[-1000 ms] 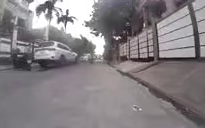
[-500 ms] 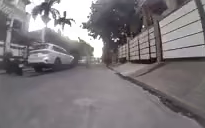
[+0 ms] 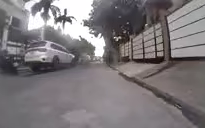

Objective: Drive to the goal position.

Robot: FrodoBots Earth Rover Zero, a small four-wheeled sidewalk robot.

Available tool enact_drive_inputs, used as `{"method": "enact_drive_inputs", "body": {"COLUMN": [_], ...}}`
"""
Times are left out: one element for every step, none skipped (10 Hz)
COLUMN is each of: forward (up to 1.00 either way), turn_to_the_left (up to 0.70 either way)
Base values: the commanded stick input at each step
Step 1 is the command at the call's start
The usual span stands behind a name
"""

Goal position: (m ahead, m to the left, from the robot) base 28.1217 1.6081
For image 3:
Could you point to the white car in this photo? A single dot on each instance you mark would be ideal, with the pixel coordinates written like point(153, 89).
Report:
point(46, 55)

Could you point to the white slatted wall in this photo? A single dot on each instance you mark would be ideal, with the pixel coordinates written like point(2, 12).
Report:
point(190, 30)

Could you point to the dark kerb gutter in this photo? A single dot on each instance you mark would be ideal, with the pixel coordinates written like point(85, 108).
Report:
point(156, 91)

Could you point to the large dark tree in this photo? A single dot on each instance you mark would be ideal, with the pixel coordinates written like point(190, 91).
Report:
point(116, 20)

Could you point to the small palm tree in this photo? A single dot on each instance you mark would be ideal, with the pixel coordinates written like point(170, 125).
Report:
point(64, 18)

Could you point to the pale multi-storey building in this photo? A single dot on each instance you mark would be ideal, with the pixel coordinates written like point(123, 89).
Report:
point(6, 13)

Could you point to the grey concrete pavement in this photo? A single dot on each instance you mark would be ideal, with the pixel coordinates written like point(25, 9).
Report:
point(176, 80)

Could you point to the grey asphalt road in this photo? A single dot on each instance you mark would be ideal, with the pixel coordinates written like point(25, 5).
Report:
point(73, 96)

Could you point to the tall palm tree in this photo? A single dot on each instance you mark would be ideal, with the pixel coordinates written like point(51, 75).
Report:
point(45, 6)

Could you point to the dark vehicle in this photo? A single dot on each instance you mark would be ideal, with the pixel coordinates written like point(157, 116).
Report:
point(7, 61)

